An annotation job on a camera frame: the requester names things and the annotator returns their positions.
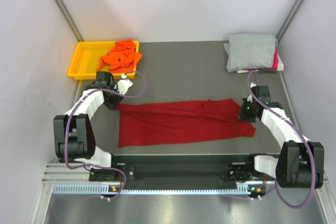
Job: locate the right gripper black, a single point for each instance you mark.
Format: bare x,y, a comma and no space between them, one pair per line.
242,116

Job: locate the orange t shirt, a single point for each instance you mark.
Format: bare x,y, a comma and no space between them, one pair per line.
123,57

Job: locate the yellow plastic bin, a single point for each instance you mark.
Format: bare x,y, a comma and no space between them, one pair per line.
86,58

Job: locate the dark red t shirt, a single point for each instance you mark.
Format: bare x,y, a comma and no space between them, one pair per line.
180,122

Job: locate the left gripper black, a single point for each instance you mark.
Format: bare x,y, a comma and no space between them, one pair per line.
113,106

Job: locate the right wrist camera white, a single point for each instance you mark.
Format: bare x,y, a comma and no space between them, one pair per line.
250,97

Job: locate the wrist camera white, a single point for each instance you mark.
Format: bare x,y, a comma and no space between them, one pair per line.
124,84
250,97

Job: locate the folded pink white t shirt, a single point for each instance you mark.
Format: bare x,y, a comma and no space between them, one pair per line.
276,66

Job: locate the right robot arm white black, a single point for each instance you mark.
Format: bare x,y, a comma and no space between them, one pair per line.
300,163

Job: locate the aluminium frame rail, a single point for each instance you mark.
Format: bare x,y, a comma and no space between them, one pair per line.
60,172

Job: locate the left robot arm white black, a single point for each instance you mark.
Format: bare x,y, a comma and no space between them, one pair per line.
73,133

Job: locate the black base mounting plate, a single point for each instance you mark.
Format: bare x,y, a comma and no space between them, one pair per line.
219,171

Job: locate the folded grey t shirt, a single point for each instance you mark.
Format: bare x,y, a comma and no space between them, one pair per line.
250,51

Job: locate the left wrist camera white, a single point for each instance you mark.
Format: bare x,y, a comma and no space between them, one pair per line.
124,84

